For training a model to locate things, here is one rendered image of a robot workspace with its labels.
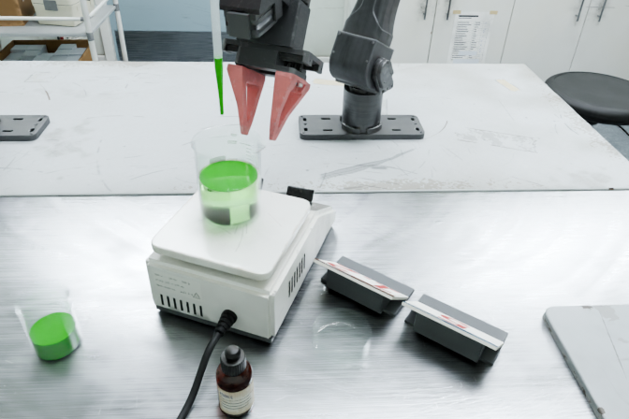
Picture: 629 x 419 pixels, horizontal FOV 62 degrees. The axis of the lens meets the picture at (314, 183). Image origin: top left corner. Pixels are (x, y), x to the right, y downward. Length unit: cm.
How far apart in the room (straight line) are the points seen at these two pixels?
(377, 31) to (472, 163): 24
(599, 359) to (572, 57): 285
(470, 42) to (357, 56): 231
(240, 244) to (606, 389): 34
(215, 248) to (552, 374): 33
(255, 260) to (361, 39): 41
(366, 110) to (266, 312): 43
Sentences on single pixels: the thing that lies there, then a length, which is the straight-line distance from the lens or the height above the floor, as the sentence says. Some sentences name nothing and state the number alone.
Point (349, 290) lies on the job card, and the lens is 55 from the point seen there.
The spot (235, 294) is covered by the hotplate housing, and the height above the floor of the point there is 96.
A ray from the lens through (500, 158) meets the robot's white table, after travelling 85.
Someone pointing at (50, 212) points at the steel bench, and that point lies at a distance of 73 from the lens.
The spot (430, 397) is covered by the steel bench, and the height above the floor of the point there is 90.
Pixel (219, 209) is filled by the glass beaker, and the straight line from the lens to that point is 49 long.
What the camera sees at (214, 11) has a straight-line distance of 44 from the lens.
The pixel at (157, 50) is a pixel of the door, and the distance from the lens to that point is 358.
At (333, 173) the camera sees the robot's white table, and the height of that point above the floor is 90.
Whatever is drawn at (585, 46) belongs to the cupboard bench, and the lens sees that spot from 335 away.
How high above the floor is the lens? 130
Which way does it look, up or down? 34 degrees down
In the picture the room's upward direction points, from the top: 2 degrees clockwise
